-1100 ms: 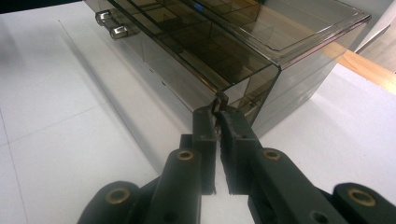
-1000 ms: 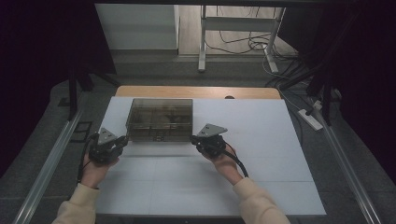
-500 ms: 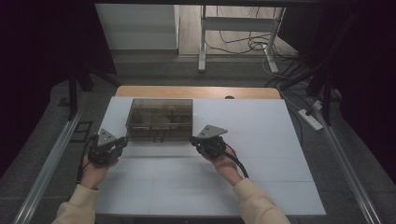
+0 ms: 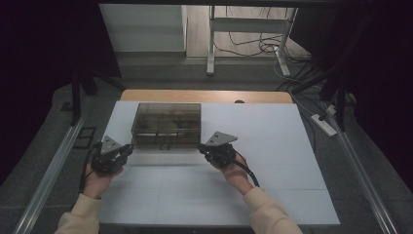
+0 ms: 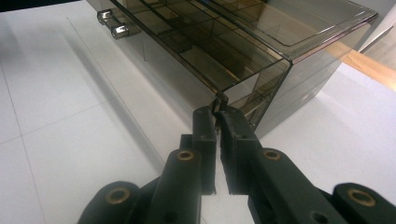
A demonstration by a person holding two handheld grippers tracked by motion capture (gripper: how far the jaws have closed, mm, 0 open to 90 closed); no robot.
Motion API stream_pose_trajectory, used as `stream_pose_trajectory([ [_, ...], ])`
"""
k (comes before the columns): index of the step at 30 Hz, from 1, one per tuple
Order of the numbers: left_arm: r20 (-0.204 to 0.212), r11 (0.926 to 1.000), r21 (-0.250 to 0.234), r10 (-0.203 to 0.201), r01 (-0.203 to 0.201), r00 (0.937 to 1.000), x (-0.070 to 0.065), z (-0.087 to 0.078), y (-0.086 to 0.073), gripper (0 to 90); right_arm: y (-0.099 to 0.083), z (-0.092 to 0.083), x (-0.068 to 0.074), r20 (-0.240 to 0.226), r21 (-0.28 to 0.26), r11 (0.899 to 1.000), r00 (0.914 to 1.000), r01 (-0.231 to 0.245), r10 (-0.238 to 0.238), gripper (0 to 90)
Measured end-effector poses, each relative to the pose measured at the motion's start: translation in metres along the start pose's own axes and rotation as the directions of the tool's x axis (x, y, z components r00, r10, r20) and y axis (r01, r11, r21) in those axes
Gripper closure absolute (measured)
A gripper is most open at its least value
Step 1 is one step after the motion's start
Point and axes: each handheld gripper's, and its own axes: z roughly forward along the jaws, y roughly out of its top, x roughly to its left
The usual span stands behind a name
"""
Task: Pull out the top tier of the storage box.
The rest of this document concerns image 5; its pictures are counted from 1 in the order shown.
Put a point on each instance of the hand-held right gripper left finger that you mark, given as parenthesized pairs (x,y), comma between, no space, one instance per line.
(205,149)

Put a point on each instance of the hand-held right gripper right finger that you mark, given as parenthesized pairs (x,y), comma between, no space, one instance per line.
(238,149)

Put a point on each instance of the smoky transparent divided drawer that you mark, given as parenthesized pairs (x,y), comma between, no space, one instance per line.
(199,53)

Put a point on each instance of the smoky transparent drawer organizer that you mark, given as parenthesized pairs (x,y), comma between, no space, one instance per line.
(311,77)

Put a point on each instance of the wooden table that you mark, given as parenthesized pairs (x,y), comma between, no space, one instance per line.
(373,70)

